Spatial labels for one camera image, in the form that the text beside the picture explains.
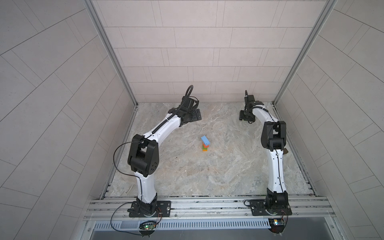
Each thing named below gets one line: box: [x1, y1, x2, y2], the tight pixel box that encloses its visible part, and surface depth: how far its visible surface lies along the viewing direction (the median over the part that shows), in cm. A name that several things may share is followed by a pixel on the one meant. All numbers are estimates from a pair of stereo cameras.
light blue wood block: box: [201, 135, 210, 146], surface depth 88 cm
